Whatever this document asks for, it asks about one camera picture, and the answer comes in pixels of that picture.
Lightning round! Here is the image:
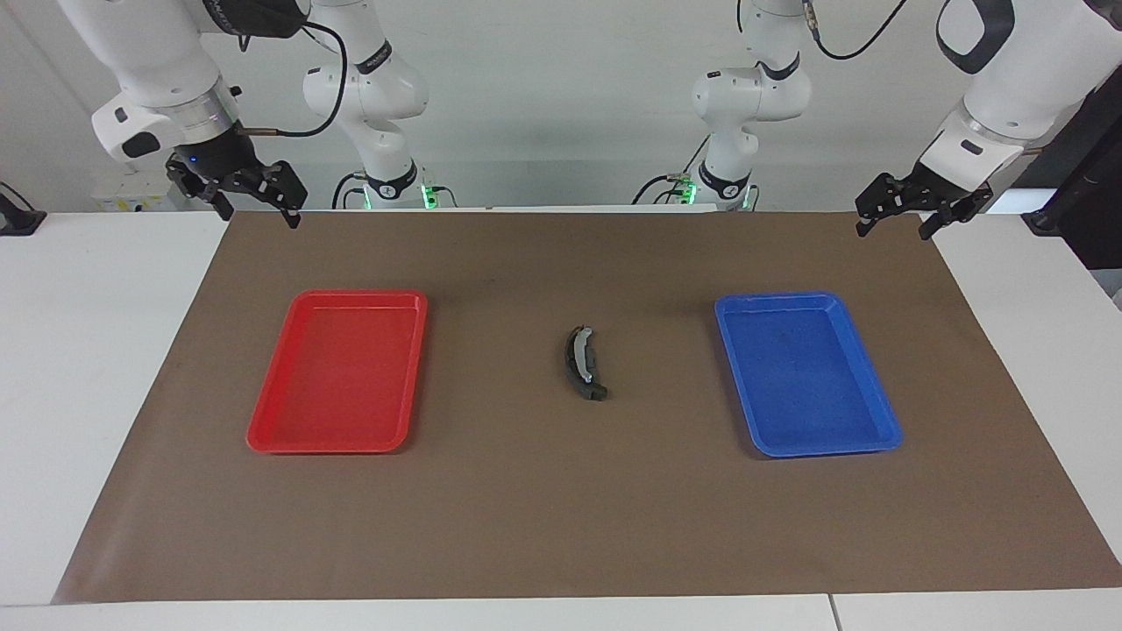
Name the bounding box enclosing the tall black stand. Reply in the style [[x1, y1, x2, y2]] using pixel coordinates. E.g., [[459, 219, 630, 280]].
[[1020, 66, 1122, 273]]

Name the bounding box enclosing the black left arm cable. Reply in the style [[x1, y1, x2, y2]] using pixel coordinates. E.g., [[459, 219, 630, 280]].
[[801, 0, 909, 61]]

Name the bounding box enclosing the blue plastic tray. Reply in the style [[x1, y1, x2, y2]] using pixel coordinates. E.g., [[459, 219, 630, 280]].
[[714, 291, 904, 458]]

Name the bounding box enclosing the red plastic tray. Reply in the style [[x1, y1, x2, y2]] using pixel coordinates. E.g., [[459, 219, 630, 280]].
[[245, 289, 430, 455]]

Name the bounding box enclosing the black base cable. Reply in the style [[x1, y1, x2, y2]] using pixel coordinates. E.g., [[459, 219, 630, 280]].
[[330, 171, 369, 211], [632, 136, 713, 208]]

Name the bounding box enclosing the brown table mat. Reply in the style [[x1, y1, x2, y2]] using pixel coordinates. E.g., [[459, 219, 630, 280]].
[[53, 209, 1122, 606]]

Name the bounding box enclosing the white wall box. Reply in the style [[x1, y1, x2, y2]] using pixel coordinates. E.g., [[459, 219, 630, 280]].
[[90, 171, 189, 214]]

